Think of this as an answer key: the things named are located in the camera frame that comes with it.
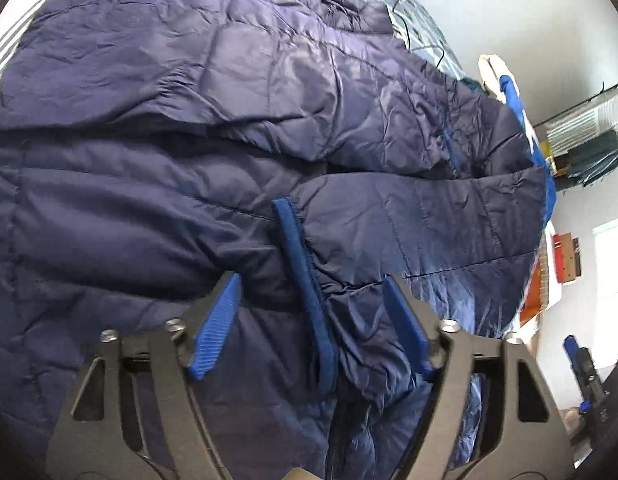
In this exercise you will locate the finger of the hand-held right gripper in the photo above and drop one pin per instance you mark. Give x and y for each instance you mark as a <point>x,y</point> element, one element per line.
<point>587,405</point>
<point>574,352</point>

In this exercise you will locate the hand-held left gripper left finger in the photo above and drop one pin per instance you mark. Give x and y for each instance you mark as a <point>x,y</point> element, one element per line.
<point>214,327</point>

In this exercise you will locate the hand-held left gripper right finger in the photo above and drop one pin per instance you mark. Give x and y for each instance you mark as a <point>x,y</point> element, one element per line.
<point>406,327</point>

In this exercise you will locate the navy puffer jacket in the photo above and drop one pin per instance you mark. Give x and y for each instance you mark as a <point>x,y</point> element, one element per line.
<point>189,185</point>

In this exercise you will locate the dark hanging clothes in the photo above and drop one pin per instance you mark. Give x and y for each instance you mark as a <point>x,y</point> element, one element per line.
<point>594,157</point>

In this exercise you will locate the black clothes rack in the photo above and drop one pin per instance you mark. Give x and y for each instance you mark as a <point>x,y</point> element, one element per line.
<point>564,117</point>

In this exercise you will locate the small table with orange cloth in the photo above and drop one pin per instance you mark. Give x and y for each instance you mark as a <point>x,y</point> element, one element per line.
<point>536,290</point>

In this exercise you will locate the wooden box with red side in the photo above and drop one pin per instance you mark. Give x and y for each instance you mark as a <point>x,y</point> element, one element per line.
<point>566,257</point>

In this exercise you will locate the window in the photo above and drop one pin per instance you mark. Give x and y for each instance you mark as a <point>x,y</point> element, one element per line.
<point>611,260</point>

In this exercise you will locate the striped hanging towel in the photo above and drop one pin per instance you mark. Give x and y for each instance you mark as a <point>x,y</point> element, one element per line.
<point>579,125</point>

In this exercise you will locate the white folded garment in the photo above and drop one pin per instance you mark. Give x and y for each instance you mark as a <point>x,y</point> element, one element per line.
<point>491,75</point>

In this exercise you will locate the blue checked bed sheet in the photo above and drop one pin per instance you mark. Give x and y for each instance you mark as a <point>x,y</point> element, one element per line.
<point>419,25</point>

